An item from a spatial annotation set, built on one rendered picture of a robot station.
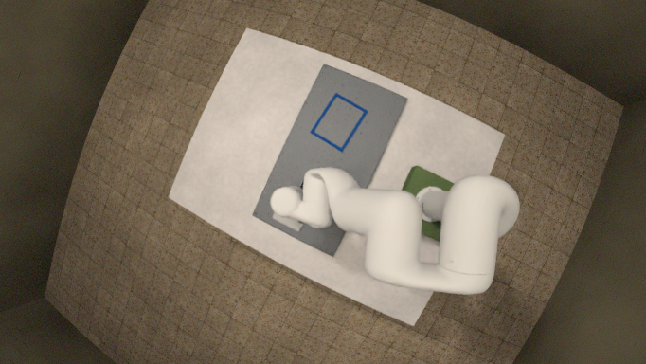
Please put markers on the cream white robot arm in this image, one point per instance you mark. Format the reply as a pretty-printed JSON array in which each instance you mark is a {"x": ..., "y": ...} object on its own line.
[{"x": 392, "y": 222}]

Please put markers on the blue rectangular tape outline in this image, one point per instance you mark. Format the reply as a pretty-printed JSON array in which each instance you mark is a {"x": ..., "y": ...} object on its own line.
[{"x": 354, "y": 129}]

